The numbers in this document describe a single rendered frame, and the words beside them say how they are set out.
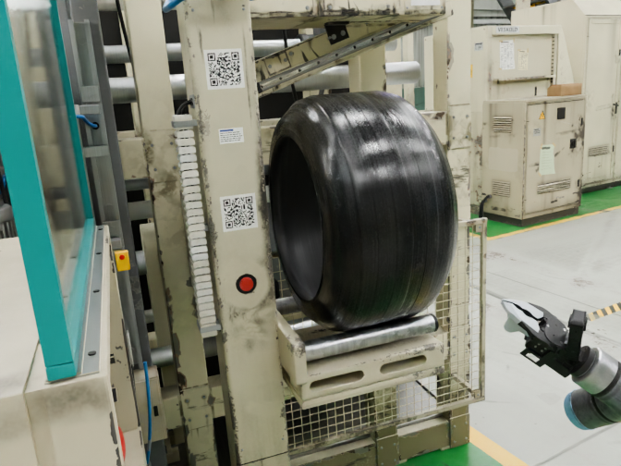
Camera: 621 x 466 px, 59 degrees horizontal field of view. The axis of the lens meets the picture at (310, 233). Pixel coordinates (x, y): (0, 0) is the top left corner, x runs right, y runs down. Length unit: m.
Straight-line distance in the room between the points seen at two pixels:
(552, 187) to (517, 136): 0.70
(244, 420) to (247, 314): 0.26
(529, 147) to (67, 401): 5.56
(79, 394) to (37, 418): 0.03
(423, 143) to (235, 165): 0.39
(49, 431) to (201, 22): 0.85
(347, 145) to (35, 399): 0.79
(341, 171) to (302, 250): 0.53
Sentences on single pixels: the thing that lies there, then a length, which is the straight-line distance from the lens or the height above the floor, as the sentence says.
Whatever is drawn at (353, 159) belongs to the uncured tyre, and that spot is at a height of 1.32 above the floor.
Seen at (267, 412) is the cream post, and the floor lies 0.74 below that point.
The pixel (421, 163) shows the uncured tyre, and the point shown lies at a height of 1.30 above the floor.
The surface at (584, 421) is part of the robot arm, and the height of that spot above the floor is 0.70.
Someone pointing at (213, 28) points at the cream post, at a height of 1.59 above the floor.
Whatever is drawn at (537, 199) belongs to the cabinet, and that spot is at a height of 0.26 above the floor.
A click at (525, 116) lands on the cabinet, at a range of 5.75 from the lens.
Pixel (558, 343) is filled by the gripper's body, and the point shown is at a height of 0.92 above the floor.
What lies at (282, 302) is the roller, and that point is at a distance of 1.48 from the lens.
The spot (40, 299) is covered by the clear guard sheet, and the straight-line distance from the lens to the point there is 0.41.
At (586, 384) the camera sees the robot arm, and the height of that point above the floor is 0.83.
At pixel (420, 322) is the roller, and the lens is 1.33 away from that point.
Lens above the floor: 1.45
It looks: 14 degrees down
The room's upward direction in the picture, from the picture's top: 4 degrees counter-clockwise
